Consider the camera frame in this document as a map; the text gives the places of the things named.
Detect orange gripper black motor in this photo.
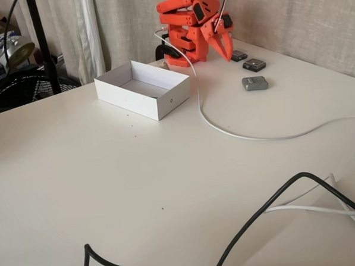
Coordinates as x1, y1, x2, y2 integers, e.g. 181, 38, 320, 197
200, 12, 237, 63

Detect white cardboard box bin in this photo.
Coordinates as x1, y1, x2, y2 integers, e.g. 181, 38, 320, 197
93, 57, 193, 125

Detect black square block clear lid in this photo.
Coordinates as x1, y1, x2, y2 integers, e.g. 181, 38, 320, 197
241, 57, 266, 74
230, 48, 249, 63

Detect grey rounded square block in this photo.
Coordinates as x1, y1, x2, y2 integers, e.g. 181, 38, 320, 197
241, 75, 269, 93

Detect black table clamp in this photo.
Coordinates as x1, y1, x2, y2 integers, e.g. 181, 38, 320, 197
154, 30, 189, 63

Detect white sheer curtain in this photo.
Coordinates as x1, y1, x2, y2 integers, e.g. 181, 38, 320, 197
73, 0, 108, 85

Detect black stand pole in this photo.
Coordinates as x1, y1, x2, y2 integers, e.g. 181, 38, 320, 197
24, 0, 62, 96

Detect black floor fan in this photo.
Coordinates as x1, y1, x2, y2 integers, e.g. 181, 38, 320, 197
0, 65, 83, 116

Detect silver desk lamp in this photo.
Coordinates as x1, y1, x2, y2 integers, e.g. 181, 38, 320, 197
0, 35, 37, 78

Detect red white black servo wire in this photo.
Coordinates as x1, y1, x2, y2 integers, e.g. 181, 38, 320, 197
211, 0, 230, 33

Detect thin white usb cable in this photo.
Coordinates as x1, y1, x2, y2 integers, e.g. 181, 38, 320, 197
153, 17, 355, 147

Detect thick black cable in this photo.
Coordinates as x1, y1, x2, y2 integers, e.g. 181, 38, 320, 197
78, 169, 355, 266

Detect thin white wire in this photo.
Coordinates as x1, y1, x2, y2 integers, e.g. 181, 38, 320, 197
266, 172, 339, 212

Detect thick white cable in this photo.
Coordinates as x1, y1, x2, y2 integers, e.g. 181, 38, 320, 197
263, 201, 355, 243

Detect thin black lamp cable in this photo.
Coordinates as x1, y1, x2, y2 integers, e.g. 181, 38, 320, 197
0, 0, 24, 71

